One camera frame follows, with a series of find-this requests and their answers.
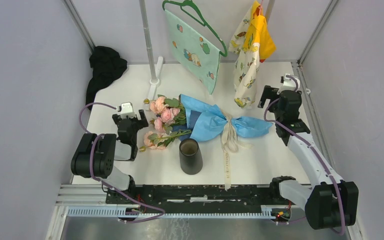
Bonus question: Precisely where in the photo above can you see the pink flower bouquet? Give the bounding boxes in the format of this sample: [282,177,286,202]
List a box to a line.
[139,95,192,152]

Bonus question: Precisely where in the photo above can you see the black vase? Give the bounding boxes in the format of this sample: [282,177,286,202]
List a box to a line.
[179,138,203,175]

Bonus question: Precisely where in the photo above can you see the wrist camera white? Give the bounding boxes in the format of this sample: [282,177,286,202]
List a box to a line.
[116,102,137,119]
[277,74,301,95]

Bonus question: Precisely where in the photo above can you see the cream ribbon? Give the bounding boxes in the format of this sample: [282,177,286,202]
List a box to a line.
[220,110,253,191]

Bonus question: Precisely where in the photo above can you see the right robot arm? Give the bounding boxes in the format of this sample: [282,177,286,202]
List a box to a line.
[258,85,359,235]

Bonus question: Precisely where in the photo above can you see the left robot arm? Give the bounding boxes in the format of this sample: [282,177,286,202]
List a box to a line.
[70,109,149,204]

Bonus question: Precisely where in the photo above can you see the mint green patterned towel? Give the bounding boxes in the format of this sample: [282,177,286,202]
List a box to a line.
[164,9,221,95]

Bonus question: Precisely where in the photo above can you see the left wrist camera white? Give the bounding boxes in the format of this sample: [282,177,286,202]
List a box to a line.
[116,102,137,119]

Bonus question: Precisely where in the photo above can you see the white cable duct strip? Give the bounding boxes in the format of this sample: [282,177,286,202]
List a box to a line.
[67,206,275,220]

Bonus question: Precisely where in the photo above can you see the yellow cream patterned garment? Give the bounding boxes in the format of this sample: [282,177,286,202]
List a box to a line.
[228,0,276,109]

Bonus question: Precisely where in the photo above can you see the green hanger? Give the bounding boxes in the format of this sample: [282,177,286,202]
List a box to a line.
[162,0,228,57]

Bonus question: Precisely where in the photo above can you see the black cloth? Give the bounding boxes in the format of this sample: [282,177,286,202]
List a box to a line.
[85,46,128,105]

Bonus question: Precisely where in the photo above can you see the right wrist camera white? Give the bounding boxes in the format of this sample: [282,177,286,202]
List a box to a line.
[277,74,301,95]

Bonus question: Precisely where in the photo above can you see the light blue wrapping paper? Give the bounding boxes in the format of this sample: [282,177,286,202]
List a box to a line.
[172,94,273,142]

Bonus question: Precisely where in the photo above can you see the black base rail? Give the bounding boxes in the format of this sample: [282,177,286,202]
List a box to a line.
[105,184,303,215]

